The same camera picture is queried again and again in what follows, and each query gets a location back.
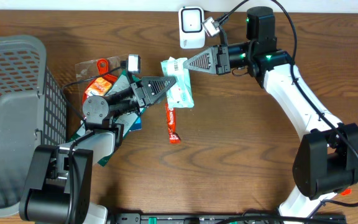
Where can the red snack stick packet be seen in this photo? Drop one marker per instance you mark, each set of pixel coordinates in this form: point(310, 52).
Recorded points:
point(171, 123)

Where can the pale green small packet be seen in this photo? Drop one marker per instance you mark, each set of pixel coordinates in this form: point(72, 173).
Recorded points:
point(180, 94)

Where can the small red floor marker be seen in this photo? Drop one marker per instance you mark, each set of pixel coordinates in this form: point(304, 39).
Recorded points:
point(346, 192)

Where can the grey plastic basket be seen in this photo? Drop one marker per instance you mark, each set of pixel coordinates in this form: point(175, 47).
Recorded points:
point(32, 112)

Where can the green packaged item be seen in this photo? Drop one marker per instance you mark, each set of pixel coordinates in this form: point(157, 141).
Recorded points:
point(126, 121)

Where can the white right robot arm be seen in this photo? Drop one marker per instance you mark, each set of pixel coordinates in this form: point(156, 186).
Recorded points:
point(326, 163)

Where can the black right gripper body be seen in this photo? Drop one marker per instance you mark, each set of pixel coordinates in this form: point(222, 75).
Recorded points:
point(222, 59)

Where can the red packaged item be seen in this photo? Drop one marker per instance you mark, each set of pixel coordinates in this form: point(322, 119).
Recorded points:
point(99, 68)

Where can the white barcode scanner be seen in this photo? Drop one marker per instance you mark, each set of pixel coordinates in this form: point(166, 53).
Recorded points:
point(192, 35)

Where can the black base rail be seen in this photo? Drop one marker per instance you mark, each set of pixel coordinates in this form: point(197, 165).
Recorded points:
point(250, 216)

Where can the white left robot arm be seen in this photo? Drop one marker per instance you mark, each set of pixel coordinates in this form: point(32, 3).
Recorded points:
point(58, 184)

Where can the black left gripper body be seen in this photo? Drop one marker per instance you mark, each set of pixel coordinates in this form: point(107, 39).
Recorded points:
point(140, 94)

